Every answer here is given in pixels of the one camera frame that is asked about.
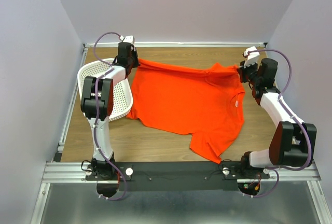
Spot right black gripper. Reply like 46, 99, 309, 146
237, 59, 260, 86

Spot orange t shirt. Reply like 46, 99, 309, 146
127, 59, 245, 163

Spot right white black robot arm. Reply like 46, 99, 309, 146
238, 58, 317, 178

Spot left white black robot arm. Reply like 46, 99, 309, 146
77, 41, 139, 180

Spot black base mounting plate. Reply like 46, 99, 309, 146
86, 160, 269, 192

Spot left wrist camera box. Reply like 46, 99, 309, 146
119, 35, 135, 45

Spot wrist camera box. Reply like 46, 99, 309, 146
243, 46, 260, 68
119, 35, 135, 45

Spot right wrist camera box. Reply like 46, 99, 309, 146
243, 46, 260, 68

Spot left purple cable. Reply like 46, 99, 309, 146
93, 32, 128, 201

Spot purple cable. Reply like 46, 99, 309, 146
243, 49, 312, 199
93, 32, 128, 201

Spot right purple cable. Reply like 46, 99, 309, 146
243, 49, 312, 199

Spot aluminium frame rail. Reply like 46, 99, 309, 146
27, 43, 84, 223

